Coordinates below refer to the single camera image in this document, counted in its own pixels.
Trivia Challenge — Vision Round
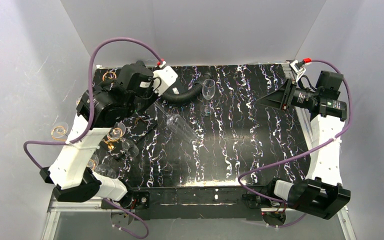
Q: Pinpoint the tall clear flute rear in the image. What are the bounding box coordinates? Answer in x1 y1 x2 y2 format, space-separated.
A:
201 79 216 116

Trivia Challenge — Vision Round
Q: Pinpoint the black box with label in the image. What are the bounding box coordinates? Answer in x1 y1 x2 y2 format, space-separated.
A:
169 82 188 95

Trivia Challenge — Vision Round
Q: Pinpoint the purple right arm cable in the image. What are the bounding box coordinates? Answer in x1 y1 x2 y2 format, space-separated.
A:
237 59 353 229

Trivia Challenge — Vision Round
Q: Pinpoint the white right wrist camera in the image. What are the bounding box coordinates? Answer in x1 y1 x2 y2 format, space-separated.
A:
289 58 313 83

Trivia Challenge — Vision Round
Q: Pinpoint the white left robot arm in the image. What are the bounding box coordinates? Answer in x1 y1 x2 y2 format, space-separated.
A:
40 61 178 203

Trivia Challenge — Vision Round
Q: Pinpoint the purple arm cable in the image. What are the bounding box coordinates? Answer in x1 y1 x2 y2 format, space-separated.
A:
23 37 165 240
237 59 353 229

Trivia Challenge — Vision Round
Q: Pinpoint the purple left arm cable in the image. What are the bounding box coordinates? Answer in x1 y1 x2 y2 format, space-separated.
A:
23 37 165 240

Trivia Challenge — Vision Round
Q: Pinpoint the tall clear flute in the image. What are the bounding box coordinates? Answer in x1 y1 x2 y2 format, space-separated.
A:
201 79 216 116
121 138 139 158

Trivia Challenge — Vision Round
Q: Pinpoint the black marble rack base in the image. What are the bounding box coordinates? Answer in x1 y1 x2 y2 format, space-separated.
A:
103 115 158 161

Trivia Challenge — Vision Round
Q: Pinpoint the gold wire glass rack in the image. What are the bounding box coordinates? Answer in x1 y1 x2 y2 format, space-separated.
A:
50 69 124 171

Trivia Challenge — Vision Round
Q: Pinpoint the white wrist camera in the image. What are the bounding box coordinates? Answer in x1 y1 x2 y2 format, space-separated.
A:
152 60 178 97
289 58 313 83

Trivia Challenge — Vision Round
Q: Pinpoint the black front mounting rail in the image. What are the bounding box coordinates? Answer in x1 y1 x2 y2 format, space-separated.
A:
122 186 278 221

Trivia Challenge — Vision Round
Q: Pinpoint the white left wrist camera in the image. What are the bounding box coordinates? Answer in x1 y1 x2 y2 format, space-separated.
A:
152 60 178 97

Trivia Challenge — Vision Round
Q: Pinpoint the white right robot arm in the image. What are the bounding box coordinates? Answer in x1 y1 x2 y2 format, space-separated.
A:
258 79 351 220

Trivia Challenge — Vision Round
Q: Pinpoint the clear tumbler glass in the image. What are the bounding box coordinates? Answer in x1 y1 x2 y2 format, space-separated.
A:
153 102 199 144

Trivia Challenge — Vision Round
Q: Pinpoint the clear stemmed wine glass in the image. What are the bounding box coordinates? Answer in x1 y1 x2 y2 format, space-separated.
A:
94 164 118 179

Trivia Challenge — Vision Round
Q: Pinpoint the tall clear flute front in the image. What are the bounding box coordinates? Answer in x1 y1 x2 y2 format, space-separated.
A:
121 138 139 158

